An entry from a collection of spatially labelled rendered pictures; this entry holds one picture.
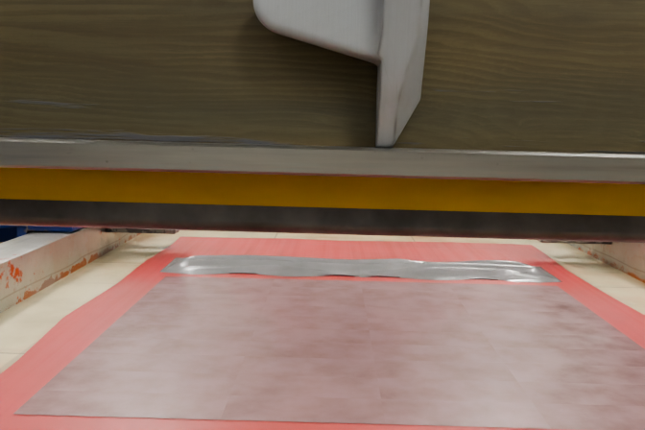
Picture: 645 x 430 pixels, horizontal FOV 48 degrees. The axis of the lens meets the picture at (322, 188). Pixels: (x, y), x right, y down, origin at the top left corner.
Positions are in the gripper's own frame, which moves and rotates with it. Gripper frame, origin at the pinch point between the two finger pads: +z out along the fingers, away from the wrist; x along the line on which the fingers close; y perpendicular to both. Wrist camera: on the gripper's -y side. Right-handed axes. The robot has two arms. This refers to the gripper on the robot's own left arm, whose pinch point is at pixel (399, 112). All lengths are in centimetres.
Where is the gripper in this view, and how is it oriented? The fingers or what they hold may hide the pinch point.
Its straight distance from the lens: 28.1
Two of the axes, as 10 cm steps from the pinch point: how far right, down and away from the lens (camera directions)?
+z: -0.2, 10.0, 0.9
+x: -0.1, 0.9, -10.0
